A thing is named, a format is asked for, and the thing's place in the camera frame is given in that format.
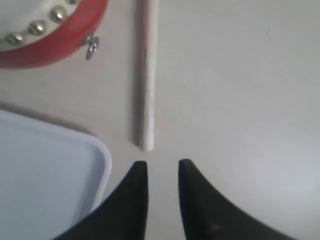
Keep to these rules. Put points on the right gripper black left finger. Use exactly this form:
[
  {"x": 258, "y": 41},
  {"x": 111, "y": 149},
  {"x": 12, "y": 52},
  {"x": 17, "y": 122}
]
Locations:
[{"x": 122, "y": 216}]

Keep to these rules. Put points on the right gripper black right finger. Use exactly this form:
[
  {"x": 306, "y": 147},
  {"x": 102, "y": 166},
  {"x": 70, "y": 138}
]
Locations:
[{"x": 207, "y": 215}]

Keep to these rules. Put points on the white drumstick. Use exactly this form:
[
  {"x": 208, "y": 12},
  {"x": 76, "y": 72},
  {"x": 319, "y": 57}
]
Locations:
[{"x": 149, "y": 46}]

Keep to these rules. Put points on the small red drum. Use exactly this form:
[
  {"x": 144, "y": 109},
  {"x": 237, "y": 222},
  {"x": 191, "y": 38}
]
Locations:
[{"x": 38, "y": 33}]

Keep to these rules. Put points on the white plastic tray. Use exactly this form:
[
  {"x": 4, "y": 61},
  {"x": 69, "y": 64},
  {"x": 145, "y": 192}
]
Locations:
[{"x": 51, "y": 177}]

